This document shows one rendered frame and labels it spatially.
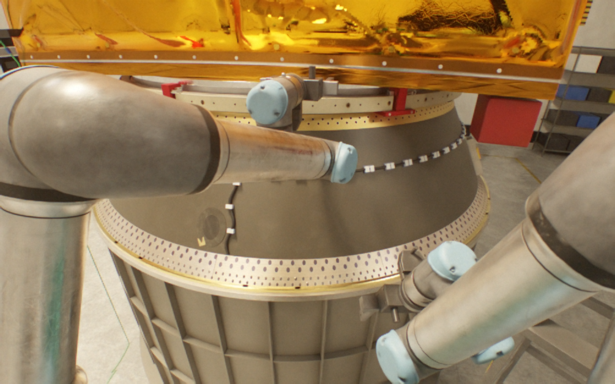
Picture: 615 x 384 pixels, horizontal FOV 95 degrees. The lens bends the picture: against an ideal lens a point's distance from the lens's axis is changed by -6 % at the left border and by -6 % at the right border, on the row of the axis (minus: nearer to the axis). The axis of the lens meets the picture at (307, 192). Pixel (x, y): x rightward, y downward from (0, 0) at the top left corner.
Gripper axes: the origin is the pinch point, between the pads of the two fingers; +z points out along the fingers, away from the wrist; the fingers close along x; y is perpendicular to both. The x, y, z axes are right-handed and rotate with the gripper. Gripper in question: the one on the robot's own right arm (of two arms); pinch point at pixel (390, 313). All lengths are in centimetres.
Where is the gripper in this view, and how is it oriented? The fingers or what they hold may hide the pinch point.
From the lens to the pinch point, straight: 83.3
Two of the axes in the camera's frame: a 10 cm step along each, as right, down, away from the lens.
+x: 9.8, 0.8, 1.6
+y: 0.3, 7.8, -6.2
